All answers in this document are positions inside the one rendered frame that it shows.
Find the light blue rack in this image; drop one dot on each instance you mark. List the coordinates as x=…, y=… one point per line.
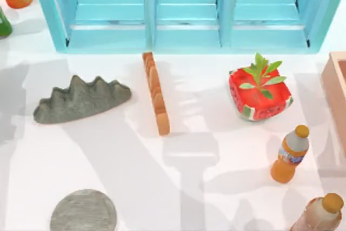
x=186, y=12

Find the watermelon-patterned plant pot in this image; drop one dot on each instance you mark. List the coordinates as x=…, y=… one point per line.
x=259, y=104

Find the grey mountain-shaped stone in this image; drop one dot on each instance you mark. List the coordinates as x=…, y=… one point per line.
x=78, y=101

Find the green bottle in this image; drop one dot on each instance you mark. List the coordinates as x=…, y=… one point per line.
x=3, y=26

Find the long brown baguette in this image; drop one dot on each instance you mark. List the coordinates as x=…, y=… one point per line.
x=156, y=94

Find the orange juice bottle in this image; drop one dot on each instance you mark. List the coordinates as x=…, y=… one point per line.
x=290, y=158

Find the round grey coaster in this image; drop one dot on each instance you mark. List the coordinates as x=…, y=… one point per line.
x=83, y=211

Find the pale pink bottle orange cap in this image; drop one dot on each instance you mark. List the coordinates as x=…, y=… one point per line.
x=319, y=214

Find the green plant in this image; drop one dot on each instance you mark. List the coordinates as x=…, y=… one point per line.
x=260, y=75

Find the salmon-coloured shallow box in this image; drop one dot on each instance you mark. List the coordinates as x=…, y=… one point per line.
x=335, y=85

